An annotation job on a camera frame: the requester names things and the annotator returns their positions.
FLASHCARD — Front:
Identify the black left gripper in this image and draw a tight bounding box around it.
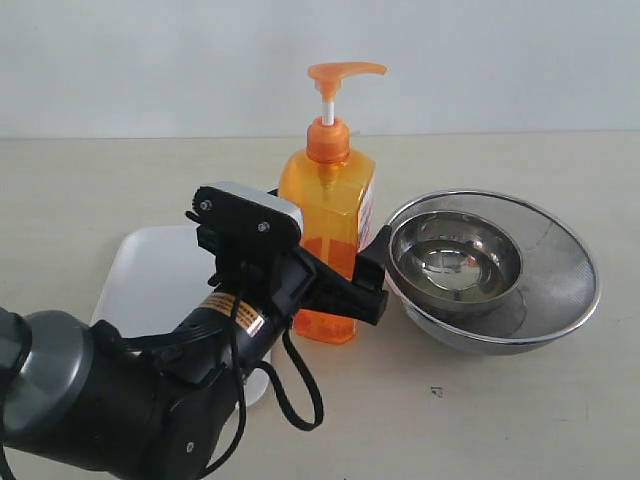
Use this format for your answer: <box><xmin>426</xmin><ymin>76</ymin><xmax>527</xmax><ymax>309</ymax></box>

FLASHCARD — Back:
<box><xmin>207</xmin><ymin>225</ymin><xmax>392</xmax><ymax>325</ymax></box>

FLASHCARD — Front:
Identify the orange dish soap pump bottle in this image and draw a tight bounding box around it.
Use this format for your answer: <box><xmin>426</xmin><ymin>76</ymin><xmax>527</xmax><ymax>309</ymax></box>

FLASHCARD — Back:
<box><xmin>277</xmin><ymin>61</ymin><xmax>389</xmax><ymax>346</ymax></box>

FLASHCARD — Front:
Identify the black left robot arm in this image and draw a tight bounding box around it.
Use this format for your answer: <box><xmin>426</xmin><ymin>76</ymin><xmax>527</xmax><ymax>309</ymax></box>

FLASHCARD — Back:
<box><xmin>1</xmin><ymin>225</ymin><xmax>391</xmax><ymax>479</ymax></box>

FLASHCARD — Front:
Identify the small stainless steel bowl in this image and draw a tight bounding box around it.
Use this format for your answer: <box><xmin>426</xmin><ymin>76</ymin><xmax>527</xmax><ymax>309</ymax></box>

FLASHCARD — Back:
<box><xmin>387</xmin><ymin>209</ymin><xmax>524</xmax><ymax>314</ymax></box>

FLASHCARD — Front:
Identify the white rectangular plastic tray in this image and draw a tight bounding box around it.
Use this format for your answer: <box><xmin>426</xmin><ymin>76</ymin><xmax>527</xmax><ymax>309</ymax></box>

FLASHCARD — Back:
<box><xmin>89</xmin><ymin>225</ymin><xmax>270</xmax><ymax>407</ymax></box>

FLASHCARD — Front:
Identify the steel mesh strainer basket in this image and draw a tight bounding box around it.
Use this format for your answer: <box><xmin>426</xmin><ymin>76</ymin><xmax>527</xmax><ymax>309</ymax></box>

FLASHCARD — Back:
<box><xmin>384</xmin><ymin>189</ymin><xmax>601</xmax><ymax>356</ymax></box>

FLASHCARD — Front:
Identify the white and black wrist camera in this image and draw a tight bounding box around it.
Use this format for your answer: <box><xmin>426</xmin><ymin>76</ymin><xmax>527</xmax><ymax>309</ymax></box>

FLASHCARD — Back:
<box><xmin>185</xmin><ymin>181</ymin><xmax>304</xmax><ymax>264</ymax></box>

